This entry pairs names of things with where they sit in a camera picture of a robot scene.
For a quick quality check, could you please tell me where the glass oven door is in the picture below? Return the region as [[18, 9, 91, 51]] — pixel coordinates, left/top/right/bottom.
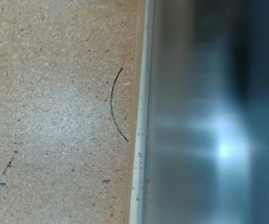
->
[[126, 0, 269, 224]]

